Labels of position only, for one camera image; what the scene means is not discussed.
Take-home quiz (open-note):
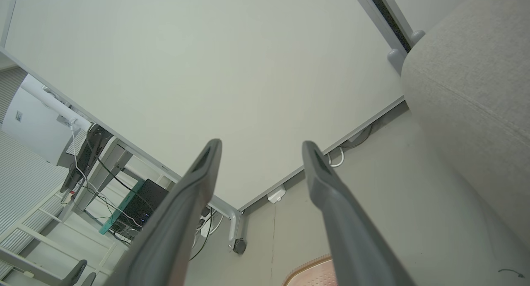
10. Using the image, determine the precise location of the white multi-socket with plugs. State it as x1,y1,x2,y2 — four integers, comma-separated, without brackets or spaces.
195,207,224,239

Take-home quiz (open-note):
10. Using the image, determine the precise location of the large white partition panel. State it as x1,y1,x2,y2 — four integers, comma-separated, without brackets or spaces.
0,0,405,212

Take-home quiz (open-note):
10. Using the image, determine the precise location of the black monitor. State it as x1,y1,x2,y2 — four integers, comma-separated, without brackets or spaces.
60,123,113,194

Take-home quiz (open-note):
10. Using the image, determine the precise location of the white desk frame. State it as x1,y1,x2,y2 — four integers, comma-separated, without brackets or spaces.
72,138,183,214

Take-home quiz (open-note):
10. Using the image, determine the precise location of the black floor cable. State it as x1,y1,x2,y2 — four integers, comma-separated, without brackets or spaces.
340,125,374,151

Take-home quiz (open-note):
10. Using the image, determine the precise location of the cream perforated laundry basket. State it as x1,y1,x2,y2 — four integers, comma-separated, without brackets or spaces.
283,255,338,286

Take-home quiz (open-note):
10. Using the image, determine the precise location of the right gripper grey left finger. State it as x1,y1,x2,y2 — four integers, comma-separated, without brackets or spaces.
104,139,223,286

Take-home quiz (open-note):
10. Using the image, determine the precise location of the grey partition leg with caster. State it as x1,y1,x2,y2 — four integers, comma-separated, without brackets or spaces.
227,209,248,253

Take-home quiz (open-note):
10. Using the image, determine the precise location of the black computer tower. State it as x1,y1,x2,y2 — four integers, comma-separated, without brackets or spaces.
119,179,169,237

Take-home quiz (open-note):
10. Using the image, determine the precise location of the grey fabric sofa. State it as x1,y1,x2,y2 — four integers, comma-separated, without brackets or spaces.
401,0,530,250

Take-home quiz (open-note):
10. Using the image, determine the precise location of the white tube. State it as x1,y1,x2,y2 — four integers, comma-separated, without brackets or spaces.
20,74,92,132

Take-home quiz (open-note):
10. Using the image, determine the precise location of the white looped cable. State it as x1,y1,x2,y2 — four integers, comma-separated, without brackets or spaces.
327,147,345,168

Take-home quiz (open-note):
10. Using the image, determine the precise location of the white shelf rack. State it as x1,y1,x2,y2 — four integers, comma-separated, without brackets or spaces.
0,187,129,286

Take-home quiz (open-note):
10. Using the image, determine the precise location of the teal board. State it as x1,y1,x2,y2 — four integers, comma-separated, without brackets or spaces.
99,180,145,236

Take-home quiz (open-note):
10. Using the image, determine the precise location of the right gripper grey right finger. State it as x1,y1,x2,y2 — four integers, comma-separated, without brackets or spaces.
302,141,416,286

